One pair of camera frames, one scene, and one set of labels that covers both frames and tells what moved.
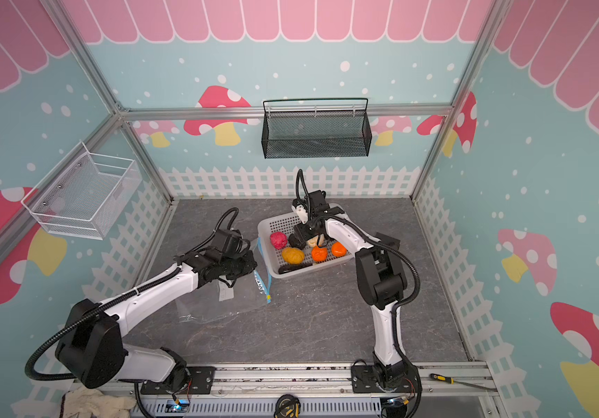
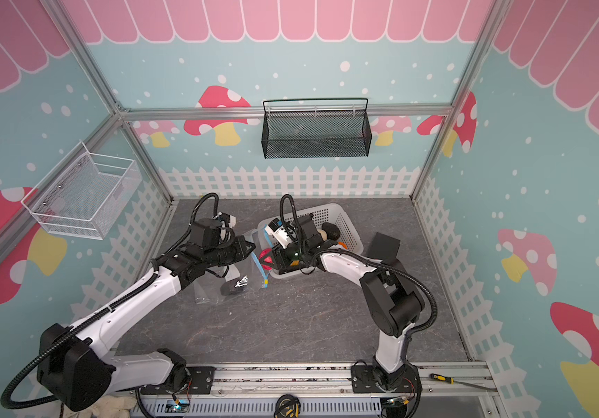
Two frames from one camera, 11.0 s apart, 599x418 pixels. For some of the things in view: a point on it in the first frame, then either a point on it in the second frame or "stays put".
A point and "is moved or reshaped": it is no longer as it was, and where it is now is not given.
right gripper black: [305, 233] → [276, 259]
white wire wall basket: [86, 196] stays put
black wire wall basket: [323, 127] stays put
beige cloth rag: [84, 402] stays put
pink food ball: [279, 239] → [266, 259]
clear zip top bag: [217, 300] is moved or reshaped
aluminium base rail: [407, 380] stays put
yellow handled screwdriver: [453, 381] stays put
